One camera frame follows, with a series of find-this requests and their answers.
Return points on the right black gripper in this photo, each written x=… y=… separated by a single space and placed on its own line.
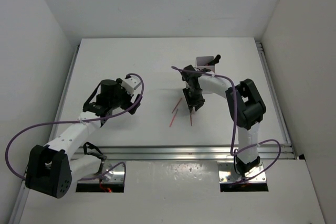
x=197 y=104

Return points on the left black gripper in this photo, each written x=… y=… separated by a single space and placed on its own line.
x=119 y=88

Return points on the white organizer box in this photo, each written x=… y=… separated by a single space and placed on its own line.
x=202 y=63

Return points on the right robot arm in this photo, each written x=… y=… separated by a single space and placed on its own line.
x=246 y=108

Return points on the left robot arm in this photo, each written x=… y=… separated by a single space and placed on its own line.
x=69 y=157

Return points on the thin pink brush stick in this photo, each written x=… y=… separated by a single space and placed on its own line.
x=179 y=101

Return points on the long pink stick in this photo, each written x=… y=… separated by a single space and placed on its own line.
x=173 y=117

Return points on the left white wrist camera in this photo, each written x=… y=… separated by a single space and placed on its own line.
x=130 y=84

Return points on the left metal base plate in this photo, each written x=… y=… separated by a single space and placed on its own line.
x=114 y=173

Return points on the metal base plate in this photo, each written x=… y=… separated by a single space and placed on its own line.
x=114 y=173
x=227 y=174

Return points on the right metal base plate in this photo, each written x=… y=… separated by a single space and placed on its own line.
x=227 y=174

